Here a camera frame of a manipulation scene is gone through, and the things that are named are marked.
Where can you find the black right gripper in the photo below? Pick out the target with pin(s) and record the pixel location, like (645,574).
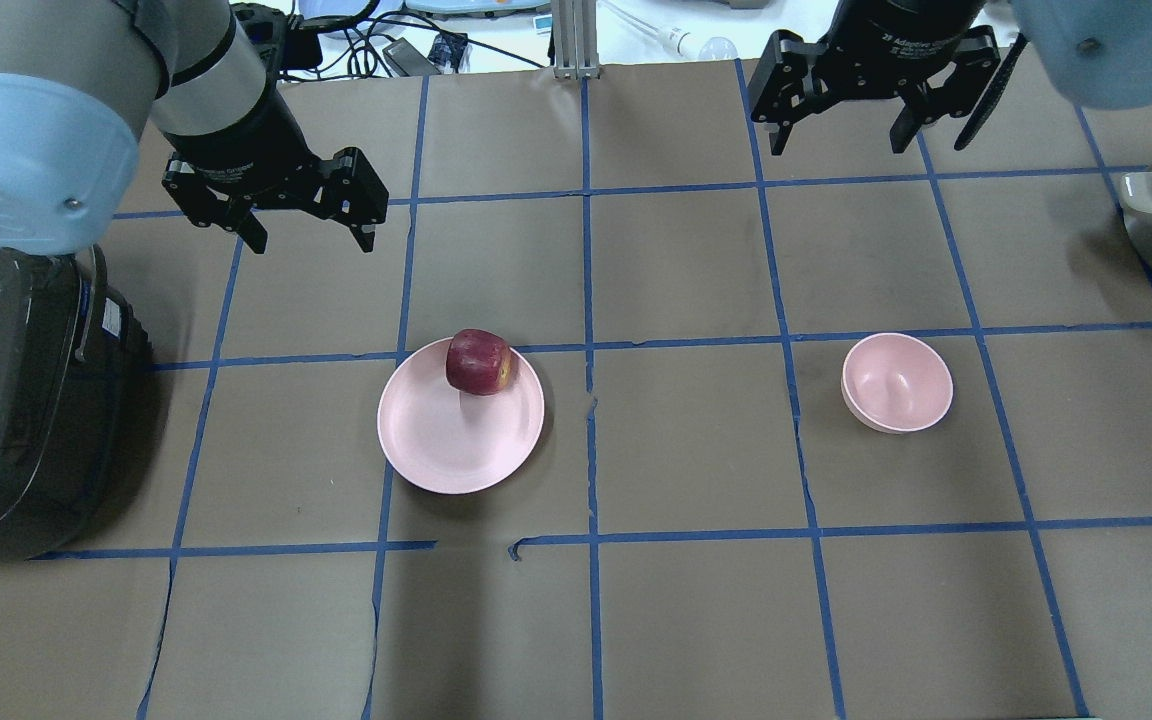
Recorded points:
(898,35)

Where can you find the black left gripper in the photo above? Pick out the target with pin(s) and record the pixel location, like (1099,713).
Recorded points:
(237,148)

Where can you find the red apple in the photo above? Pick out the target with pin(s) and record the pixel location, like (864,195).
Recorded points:
(479,362)

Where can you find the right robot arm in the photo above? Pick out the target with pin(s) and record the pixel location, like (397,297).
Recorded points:
(1097,54)

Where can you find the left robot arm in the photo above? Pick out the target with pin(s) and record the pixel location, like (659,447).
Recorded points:
(80,81)

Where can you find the pink plate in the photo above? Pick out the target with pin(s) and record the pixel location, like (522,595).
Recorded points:
(446,441)

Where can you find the pink bowl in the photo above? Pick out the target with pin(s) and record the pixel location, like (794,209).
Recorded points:
(896,383)

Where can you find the white light bulb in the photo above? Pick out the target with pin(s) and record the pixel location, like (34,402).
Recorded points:
(690,46)

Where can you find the black rice cooker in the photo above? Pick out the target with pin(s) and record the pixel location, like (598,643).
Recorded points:
(68,343)

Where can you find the aluminium frame post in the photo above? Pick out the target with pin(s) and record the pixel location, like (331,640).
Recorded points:
(573,37)

